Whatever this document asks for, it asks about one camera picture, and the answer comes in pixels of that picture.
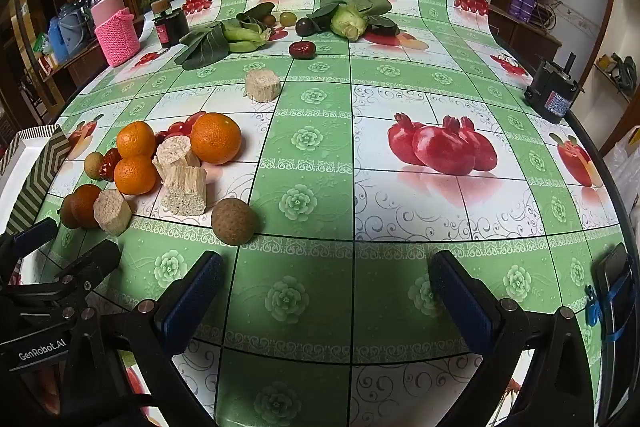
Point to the pink bottle with clear lid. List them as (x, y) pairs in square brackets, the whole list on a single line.
[(106, 2)]

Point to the black phone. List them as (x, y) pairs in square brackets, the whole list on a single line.
[(614, 274)]

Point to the large orange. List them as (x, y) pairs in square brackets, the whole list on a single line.
[(216, 138)]

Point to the dark purple plum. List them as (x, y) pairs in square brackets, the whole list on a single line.
[(304, 27)]

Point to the green fruit print tablecloth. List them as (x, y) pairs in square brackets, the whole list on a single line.
[(325, 187)]

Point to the blue thermos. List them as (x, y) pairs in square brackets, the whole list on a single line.
[(58, 39)]

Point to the shiny red date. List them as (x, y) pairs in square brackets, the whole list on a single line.
[(108, 164)]

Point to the small brown round fruit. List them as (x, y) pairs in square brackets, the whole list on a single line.
[(270, 20)]

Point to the leafy cabbage vegetable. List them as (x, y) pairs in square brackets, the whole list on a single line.
[(347, 21)]

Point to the chevron pattern cardboard box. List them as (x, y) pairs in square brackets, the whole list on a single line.
[(40, 177)]

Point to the pink knitted cup sleeve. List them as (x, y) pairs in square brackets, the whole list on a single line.
[(117, 38)]

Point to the small dark tangerine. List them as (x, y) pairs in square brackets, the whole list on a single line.
[(65, 213), (86, 206)]

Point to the black jar red label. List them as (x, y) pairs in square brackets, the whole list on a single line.
[(171, 28)]

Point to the grey blue kettle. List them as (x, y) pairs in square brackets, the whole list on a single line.
[(76, 26)]

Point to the medium orange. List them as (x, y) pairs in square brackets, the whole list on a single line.
[(136, 138), (135, 175)]

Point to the dark wooden sideboard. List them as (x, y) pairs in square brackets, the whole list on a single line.
[(75, 67)]

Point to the dark red jujube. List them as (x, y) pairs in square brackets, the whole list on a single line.
[(302, 49)]

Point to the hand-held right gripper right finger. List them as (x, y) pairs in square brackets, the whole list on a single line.
[(462, 302)]

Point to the black electric motor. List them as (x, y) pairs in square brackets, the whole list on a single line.
[(550, 93)]

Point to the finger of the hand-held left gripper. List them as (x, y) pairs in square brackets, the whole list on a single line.
[(92, 263), (30, 236)]

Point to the small green round fruit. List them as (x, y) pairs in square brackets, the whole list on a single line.
[(286, 18)]

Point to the green bok choy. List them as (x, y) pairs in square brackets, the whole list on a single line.
[(210, 44)]

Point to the short sugarcane piece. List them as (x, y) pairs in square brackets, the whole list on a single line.
[(262, 85), (112, 212), (172, 154)]

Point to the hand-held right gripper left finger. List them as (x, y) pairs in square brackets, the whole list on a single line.
[(192, 302)]

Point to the small kiwi fruit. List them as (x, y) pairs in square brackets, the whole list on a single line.
[(93, 166)]

